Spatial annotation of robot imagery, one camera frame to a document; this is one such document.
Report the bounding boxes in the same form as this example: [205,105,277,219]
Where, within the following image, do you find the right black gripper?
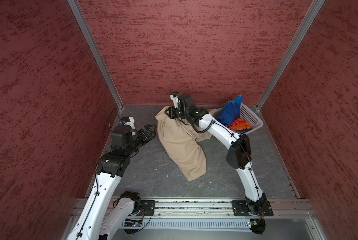
[165,105,190,118]

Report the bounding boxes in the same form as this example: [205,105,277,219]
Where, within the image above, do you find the beige drawstring shorts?
[155,106,213,182]

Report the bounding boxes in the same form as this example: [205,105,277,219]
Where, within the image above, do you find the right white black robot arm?
[164,94,267,216]

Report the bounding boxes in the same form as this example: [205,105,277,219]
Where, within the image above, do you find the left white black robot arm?
[67,124,157,240]

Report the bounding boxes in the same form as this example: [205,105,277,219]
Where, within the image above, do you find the colourful blue orange shorts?
[216,95,253,132]

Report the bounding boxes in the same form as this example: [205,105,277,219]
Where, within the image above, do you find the white perforated plastic basket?
[211,103,264,135]

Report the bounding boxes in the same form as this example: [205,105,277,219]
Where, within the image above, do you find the left small circuit board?
[124,219,143,228]

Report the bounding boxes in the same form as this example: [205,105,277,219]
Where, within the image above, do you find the small circuit board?
[250,219,266,229]
[124,219,143,228]

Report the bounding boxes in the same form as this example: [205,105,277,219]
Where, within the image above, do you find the left corner aluminium profile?
[67,0,123,111]

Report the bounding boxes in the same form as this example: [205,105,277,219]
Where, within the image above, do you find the corner aluminium profile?
[256,0,325,112]
[67,0,123,111]

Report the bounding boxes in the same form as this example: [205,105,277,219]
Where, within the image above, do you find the right small circuit board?
[250,219,266,229]

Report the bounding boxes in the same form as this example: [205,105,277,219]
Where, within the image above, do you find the right corner aluminium profile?
[256,0,325,112]

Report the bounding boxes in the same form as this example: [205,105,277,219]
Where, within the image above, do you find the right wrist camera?
[170,92,185,109]

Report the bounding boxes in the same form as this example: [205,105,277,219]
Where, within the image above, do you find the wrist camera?
[170,92,185,109]
[119,117,135,129]

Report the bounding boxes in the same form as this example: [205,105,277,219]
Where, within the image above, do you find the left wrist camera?
[119,117,135,129]

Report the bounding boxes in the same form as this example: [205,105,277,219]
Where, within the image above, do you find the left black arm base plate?
[136,200,156,217]

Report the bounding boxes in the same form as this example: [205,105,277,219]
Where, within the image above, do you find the white slotted cable duct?
[121,218,255,232]

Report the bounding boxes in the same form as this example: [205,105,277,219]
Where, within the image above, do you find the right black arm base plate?
[232,200,274,217]

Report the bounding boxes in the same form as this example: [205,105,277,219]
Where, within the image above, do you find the aluminium mounting rail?
[142,198,316,219]

